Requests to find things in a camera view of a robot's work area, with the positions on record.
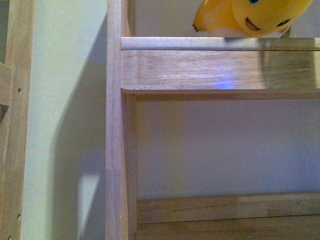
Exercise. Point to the light wooden shelf unit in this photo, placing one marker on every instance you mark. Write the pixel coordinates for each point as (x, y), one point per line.
(201, 128)

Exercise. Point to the orange plush toy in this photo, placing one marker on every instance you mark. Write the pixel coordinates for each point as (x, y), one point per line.
(254, 18)

